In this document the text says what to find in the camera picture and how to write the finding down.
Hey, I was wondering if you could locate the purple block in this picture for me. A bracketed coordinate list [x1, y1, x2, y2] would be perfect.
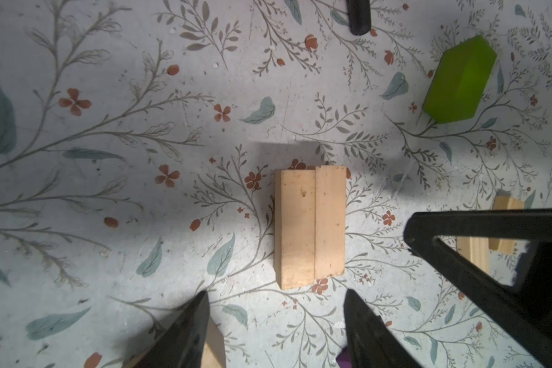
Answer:
[336, 347, 353, 368]

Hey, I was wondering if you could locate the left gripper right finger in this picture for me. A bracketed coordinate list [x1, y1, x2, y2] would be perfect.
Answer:
[343, 289, 421, 368]

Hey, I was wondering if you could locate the ridged wood block right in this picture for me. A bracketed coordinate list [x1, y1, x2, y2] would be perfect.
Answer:
[489, 196, 525, 255]

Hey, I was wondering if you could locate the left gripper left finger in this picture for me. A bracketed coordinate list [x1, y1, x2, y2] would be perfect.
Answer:
[133, 291, 210, 368]

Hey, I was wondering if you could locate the ridged wood block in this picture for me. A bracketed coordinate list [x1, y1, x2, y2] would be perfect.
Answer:
[456, 236, 490, 274]
[489, 196, 525, 255]

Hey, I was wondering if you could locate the green block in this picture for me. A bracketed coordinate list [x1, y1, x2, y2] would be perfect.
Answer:
[423, 35, 497, 124]

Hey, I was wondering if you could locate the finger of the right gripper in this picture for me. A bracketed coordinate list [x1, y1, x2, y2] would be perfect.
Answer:
[403, 209, 552, 367]

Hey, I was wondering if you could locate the wood block numbered 72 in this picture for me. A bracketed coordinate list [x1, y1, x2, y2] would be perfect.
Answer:
[274, 170, 315, 291]

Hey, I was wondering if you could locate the black marker pen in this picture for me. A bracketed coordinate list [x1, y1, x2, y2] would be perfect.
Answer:
[347, 0, 372, 36]

